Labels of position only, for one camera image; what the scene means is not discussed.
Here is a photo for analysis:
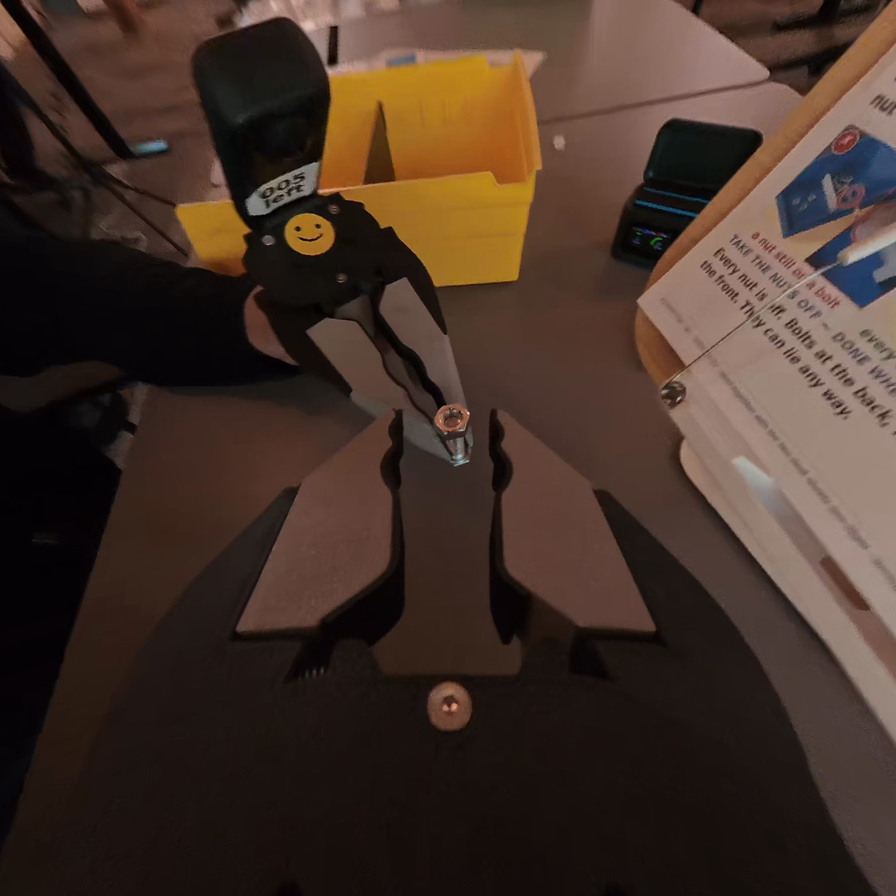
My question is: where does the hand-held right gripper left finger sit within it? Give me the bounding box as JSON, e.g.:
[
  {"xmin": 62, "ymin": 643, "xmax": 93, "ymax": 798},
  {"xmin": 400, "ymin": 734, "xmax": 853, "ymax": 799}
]
[{"xmin": 235, "ymin": 409, "xmax": 407, "ymax": 645}]

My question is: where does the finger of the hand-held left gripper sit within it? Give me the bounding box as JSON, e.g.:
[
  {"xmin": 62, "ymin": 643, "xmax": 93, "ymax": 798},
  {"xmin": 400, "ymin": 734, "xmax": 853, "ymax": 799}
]
[
  {"xmin": 305, "ymin": 315, "xmax": 456, "ymax": 464},
  {"xmin": 381, "ymin": 275, "xmax": 473, "ymax": 459}
]

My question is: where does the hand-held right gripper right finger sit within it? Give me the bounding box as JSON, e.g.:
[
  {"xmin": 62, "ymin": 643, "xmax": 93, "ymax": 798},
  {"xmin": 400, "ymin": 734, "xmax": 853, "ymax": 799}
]
[{"xmin": 488, "ymin": 408, "xmax": 659, "ymax": 645}]

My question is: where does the person's left forearm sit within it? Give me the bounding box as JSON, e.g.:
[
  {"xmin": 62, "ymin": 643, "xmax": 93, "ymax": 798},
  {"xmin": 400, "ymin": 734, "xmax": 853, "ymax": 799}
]
[{"xmin": 0, "ymin": 224, "xmax": 302, "ymax": 386}]

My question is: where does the person's left hand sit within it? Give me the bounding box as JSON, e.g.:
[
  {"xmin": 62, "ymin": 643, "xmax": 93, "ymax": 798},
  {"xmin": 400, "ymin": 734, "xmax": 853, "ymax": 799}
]
[{"xmin": 244, "ymin": 287, "xmax": 302, "ymax": 366}]

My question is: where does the yellow plastic storage bin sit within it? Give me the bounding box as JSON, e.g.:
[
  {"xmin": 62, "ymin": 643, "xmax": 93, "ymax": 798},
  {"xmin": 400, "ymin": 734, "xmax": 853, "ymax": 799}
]
[{"xmin": 175, "ymin": 49, "xmax": 545, "ymax": 288}]

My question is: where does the printed instruction sheet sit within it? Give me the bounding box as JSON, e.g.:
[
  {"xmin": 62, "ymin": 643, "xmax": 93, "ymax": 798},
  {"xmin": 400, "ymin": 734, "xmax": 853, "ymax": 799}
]
[{"xmin": 637, "ymin": 63, "xmax": 896, "ymax": 582}]

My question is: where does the wooden document stand white base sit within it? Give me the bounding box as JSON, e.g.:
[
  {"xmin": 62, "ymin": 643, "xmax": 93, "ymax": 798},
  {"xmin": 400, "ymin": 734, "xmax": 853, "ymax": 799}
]
[{"xmin": 633, "ymin": 3, "xmax": 896, "ymax": 746}]

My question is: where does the metal wire page clip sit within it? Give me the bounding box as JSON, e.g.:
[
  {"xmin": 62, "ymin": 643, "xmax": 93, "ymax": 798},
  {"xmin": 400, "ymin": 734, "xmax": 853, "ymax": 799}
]
[{"xmin": 659, "ymin": 259, "xmax": 841, "ymax": 410}]

